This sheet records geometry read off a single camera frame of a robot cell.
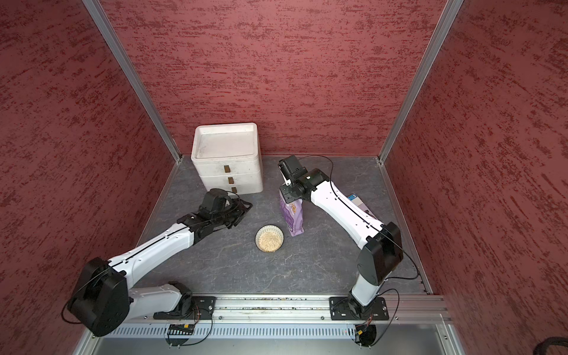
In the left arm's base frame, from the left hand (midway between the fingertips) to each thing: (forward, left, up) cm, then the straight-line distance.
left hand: (251, 211), depth 83 cm
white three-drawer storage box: (+19, +10, +11) cm, 24 cm away
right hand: (+5, -16, +5) cm, 18 cm away
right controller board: (-37, -40, -14) cm, 57 cm away
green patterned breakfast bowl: (-7, -7, -9) cm, 13 cm away
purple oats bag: (0, -17, +1) cm, 17 cm away
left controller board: (-37, +21, -16) cm, 45 cm away
